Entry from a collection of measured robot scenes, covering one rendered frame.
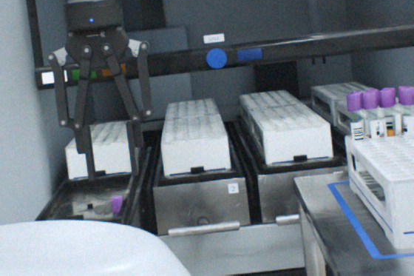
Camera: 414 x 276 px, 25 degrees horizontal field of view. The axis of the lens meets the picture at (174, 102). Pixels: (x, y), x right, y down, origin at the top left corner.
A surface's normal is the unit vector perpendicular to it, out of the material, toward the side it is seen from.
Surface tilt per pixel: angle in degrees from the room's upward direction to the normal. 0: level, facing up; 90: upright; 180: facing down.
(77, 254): 6
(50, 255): 6
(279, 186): 90
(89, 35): 90
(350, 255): 0
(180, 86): 90
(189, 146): 90
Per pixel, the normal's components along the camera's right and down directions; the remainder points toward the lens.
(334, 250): -0.11, -0.99
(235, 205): -0.01, 0.10
